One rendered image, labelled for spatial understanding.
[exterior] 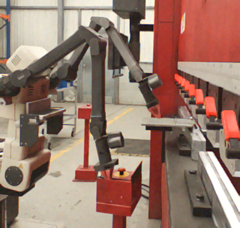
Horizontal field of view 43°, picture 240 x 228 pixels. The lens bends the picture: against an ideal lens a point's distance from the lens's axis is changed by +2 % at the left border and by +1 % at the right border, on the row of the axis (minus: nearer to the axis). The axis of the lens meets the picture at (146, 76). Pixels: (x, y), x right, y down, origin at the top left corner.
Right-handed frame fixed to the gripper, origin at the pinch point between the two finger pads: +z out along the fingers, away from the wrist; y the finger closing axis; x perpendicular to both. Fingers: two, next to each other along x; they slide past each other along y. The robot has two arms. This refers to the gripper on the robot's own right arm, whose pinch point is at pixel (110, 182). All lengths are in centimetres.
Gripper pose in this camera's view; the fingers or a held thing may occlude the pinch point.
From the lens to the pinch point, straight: 144.5
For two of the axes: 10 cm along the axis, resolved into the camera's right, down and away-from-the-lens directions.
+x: 2.1, -0.4, 9.8
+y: 9.5, -2.2, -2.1
